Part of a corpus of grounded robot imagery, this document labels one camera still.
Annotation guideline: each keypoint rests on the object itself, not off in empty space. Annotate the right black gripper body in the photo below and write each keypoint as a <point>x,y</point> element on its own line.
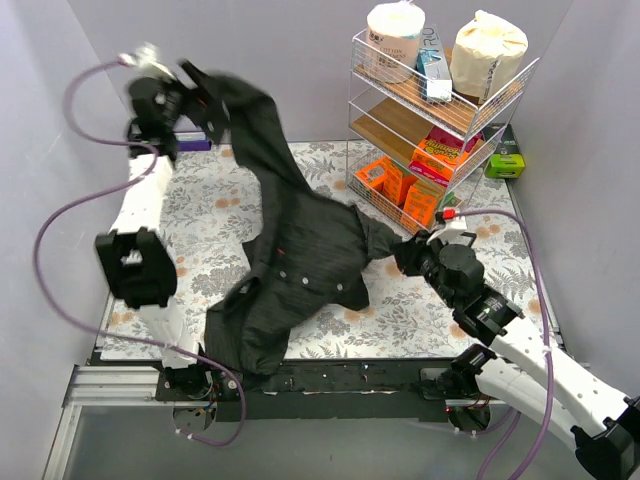
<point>413,252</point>

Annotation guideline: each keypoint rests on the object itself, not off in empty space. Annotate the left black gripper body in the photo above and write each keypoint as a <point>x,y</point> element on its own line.
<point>176,95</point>

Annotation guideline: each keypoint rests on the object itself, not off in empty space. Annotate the black pinstriped shirt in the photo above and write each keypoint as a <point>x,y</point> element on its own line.
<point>311,250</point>

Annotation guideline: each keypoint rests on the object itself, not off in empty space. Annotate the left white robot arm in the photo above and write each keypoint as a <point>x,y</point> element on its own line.
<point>137,266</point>

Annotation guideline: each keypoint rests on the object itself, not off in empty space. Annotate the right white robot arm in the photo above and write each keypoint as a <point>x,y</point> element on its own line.
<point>511,361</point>

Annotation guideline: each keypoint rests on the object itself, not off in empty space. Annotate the purple flat box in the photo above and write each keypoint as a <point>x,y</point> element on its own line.
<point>193,141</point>

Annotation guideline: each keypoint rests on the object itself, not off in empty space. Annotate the orange pink snack box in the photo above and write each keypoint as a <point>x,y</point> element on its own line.
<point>439,154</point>

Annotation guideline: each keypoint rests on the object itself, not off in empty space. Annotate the orange box left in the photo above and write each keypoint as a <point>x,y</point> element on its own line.
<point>386,177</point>

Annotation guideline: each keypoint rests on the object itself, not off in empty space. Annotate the green black box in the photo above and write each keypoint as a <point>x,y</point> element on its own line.
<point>506,161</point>

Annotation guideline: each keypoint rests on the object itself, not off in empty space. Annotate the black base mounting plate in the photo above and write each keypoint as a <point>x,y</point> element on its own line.
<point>378,388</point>

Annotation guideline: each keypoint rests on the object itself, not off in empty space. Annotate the blue white toothpaste box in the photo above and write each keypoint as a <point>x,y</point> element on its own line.
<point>434,78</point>

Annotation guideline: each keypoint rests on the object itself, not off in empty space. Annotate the cream toilet paper roll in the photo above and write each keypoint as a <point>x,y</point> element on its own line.
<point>486,55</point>

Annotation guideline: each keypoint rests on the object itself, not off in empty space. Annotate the white toilet paper roll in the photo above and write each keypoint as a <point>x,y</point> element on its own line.
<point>393,39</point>

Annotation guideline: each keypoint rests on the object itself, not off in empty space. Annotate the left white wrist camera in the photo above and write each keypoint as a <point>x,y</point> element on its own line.
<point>146,60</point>

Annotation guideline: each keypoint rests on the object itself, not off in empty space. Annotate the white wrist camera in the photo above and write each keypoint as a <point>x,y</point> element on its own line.
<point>450,224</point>
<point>146,60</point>

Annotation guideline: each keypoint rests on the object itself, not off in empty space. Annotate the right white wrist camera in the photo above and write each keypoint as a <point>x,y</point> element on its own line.
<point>450,224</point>

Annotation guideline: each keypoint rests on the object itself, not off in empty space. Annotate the white wire shelf rack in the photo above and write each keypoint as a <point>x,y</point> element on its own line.
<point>392,118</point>

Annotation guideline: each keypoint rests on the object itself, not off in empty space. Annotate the aluminium frame rail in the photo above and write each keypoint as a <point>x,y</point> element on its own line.
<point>97,386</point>

